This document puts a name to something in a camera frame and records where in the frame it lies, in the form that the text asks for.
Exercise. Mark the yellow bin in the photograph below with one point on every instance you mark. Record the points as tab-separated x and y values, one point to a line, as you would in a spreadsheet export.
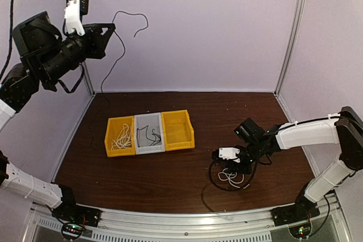
119	137
177	130

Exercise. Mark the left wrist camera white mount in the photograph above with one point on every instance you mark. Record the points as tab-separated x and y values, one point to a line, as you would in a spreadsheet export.
74	12

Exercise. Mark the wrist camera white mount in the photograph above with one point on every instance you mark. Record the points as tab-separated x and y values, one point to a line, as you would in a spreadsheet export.
227	153
74	12

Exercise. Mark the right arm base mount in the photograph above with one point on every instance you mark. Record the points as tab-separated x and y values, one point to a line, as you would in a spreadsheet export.
297	216

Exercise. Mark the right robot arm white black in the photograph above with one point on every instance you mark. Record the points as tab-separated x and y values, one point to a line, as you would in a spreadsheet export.
343	128

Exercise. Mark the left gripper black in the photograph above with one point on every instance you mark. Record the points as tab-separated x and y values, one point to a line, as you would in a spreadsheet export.
98	43

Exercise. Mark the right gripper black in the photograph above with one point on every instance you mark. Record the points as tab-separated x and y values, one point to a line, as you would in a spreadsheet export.
247	169

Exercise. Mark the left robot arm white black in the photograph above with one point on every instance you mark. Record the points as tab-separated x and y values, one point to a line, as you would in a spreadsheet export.
45	58

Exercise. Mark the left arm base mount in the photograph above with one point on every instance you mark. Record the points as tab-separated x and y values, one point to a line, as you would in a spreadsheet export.
73	217

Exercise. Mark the white translucent bin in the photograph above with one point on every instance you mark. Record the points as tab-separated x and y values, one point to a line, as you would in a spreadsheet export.
148	134

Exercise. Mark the right aluminium frame post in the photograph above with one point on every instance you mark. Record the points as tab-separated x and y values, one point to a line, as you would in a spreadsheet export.
298	14

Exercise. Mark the front aluminium rail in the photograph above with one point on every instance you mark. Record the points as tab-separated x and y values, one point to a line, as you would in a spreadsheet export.
249	225

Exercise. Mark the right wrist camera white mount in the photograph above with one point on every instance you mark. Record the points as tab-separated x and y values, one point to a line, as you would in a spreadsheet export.
227	153

